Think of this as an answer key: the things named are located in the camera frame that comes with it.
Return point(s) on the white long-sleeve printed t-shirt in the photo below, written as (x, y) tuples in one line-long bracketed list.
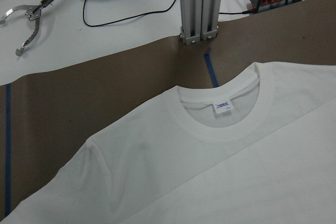
[(259, 149)]

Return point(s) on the metal reacher grabber tool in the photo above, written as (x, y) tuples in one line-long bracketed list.
[(33, 13)]

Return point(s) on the aluminium frame post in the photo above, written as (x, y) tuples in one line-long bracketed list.
[(199, 20)]

